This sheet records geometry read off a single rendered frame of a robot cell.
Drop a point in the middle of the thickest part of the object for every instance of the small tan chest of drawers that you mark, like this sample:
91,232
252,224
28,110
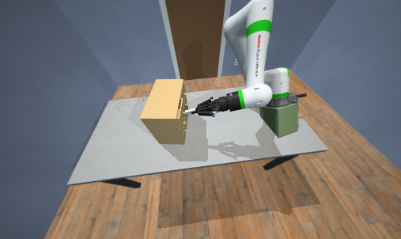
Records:
159,114

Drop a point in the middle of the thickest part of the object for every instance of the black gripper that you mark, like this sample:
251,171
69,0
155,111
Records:
209,107

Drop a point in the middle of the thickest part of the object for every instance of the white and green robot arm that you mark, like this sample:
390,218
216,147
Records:
251,26

